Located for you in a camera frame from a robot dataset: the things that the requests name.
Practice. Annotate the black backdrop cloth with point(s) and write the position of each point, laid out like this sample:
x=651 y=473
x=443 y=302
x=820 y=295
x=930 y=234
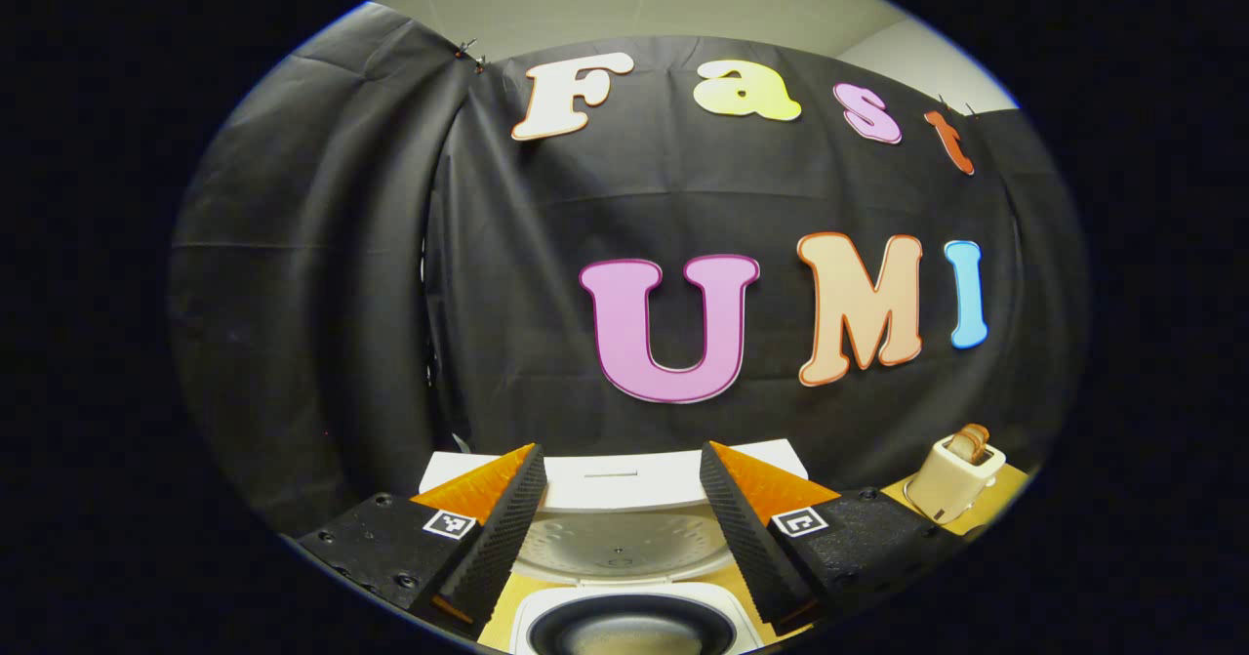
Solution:
x=322 y=265

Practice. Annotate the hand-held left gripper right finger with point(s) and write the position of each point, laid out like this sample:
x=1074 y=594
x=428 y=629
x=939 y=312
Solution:
x=746 y=548

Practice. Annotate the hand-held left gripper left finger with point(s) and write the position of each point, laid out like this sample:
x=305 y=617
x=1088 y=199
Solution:
x=498 y=543

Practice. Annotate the cream toaster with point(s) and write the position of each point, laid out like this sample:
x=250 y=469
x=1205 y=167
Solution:
x=951 y=484

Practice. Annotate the brown toast slice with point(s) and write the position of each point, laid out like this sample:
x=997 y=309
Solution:
x=961 y=448
x=978 y=436

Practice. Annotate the small black backdrop clip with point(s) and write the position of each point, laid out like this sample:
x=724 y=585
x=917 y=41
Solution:
x=471 y=53

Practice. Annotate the white rice cooker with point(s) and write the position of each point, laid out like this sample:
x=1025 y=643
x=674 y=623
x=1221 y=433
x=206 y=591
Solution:
x=624 y=538

